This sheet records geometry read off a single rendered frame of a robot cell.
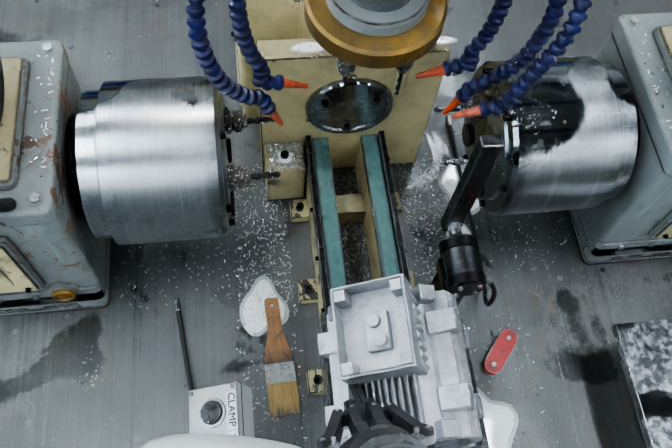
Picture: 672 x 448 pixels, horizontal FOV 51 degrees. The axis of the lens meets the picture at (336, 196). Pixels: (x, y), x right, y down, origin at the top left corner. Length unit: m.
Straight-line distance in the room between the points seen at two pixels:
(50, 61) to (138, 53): 0.47
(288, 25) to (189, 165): 0.34
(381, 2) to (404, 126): 0.46
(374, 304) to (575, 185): 0.37
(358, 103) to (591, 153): 0.38
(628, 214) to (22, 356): 1.03
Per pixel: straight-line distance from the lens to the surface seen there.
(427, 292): 0.97
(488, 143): 0.92
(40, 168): 1.01
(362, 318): 0.95
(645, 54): 1.22
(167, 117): 1.01
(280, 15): 1.19
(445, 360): 0.96
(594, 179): 1.14
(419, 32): 0.89
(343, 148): 1.32
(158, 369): 1.25
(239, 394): 0.95
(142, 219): 1.03
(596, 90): 1.13
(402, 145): 1.34
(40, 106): 1.07
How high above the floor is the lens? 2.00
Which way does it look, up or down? 62 degrees down
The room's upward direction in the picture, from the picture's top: 8 degrees clockwise
